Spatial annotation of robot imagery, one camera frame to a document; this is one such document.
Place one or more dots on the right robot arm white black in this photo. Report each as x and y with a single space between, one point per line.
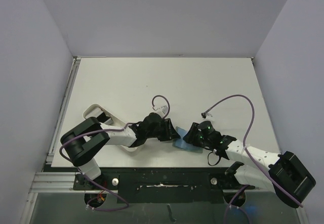
283 174

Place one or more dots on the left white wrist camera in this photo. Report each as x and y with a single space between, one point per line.
161 110

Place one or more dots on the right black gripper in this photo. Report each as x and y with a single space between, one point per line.
194 134

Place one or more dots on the white oblong tray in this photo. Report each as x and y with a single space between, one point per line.
103 123

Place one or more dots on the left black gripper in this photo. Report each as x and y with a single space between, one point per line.
169 133

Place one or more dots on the aluminium rail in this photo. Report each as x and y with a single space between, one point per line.
52 182
63 107

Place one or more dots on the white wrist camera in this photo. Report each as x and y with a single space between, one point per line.
161 110
206 115

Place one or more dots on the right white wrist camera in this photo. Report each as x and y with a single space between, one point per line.
206 115

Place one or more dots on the blue credit card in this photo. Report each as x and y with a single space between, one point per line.
180 143

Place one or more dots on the aluminium left side rail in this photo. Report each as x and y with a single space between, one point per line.
63 107

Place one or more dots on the green card holder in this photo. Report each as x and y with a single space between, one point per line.
191 148

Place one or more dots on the aluminium front rail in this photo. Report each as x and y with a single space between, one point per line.
52 182

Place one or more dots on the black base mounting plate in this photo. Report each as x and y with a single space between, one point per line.
169 185

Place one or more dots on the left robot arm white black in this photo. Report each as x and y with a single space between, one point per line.
80 145

